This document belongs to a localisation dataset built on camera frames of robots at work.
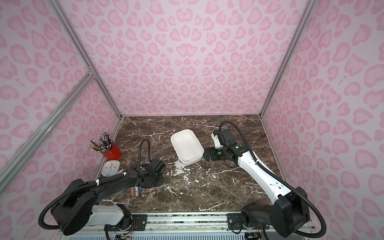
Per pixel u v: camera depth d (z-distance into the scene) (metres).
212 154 0.70
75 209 0.41
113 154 0.90
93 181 0.47
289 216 0.40
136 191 0.82
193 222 0.75
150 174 0.64
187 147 1.00
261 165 0.48
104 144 0.86
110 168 0.90
